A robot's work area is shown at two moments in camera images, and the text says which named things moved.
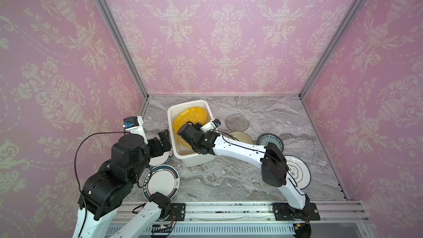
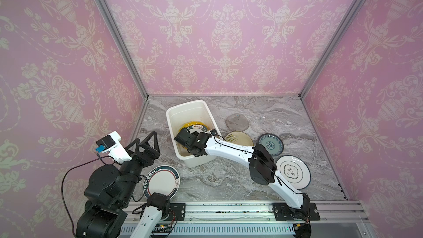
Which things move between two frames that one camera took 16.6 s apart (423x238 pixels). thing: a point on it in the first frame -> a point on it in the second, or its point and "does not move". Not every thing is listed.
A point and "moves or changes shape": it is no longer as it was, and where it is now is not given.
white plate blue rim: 299,172 does not move
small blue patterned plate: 272,138 does not move
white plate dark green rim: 161,160 moves or changes shape
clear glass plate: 237,122 does not move
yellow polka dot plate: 196,114 moves or changes shape
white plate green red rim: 161,178 does not move
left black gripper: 160,149 -> 147,160
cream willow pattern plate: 240,136 does not move
